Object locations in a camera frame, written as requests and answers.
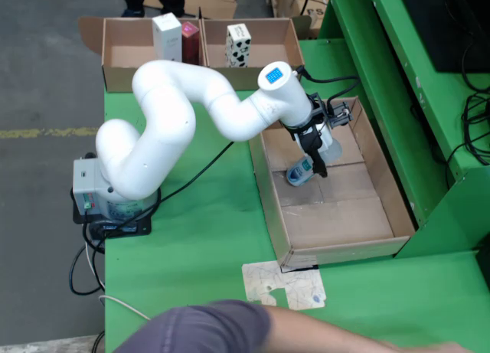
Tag shallow cardboard tray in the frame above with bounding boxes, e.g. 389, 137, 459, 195
247, 96, 417, 270

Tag printed cardboard box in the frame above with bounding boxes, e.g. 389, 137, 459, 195
267, 0, 334, 19

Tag brown cardboard box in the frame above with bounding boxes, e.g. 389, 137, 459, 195
78, 15, 210, 93
201, 15, 313, 92

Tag white usb cable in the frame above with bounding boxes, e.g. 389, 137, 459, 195
98, 294, 152, 322

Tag translucent bottle with blue label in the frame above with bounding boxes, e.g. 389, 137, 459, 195
286, 138, 344, 188

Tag flat cardboard sheets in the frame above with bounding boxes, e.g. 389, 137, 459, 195
143, 0, 242, 19

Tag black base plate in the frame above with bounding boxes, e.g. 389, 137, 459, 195
71, 188, 153, 239

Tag tall white carton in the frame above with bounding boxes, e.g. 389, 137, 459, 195
152, 12, 183, 63

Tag person arm with grey sleeve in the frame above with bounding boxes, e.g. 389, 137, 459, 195
114, 299, 387, 353

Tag black wrist cable with plug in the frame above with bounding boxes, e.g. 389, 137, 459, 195
294, 65, 361, 113

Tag bare hand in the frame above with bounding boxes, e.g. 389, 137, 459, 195
382, 341, 479, 353

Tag black cable bundle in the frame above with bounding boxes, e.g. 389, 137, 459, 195
446, 92, 490, 178

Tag black monitor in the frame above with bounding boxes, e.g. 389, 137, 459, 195
397, 0, 490, 74

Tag dark red box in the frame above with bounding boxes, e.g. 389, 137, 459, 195
181, 21, 201, 66

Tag black monitor cable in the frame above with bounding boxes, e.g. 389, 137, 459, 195
461, 42, 490, 93

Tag cow print carton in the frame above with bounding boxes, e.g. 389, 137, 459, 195
225, 23, 253, 69

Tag thin white wire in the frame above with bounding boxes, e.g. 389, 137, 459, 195
86, 241, 106, 289

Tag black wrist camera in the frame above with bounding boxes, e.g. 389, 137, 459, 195
328, 102, 354, 128

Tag black looped cable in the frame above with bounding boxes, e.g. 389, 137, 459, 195
68, 245, 106, 296

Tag long black cable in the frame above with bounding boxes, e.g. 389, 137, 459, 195
86, 140, 235, 254

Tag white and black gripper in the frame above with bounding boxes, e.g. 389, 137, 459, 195
292, 122, 335, 179

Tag grey robot base unit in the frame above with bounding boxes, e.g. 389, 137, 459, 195
71, 153, 162, 221

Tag white scribbled paper sticker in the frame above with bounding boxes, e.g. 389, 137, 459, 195
241, 260, 328, 312

